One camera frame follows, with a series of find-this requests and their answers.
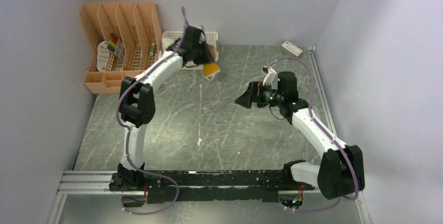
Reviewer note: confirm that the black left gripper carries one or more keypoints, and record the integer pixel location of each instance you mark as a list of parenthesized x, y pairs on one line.
[(207, 58)]

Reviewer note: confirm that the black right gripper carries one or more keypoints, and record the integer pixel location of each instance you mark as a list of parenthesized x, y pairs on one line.
[(251, 95)]

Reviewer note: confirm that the brown and yellow towel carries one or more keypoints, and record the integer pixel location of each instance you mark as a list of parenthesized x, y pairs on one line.
[(210, 70)]

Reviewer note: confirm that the white plastic basket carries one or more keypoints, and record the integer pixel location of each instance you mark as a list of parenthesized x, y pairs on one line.
[(211, 39)]

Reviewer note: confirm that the white towel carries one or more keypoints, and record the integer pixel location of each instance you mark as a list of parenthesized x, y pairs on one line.
[(167, 42)]

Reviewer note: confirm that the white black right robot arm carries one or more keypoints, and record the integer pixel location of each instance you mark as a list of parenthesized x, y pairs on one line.
[(341, 170)]

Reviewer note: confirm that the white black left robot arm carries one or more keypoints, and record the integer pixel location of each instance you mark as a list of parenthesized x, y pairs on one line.
[(136, 105)]

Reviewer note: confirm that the small white red box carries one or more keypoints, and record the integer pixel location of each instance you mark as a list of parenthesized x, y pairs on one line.
[(290, 49)]

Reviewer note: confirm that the orange plastic file organizer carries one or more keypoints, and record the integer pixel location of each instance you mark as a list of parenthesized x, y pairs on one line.
[(137, 26)]

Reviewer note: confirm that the rainbow colour swatch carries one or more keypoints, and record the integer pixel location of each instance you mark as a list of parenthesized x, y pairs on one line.
[(112, 43)]

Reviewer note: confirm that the white tag card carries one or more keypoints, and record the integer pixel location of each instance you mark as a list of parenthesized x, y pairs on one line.
[(102, 56)]

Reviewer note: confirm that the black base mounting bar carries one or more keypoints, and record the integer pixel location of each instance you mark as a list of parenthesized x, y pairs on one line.
[(161, 186)]

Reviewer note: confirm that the aluminium side rail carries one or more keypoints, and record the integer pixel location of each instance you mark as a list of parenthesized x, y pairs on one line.
[(314, 71)]

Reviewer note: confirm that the aluminium front rail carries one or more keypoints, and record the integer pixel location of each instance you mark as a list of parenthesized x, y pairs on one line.
[(91, 182)]

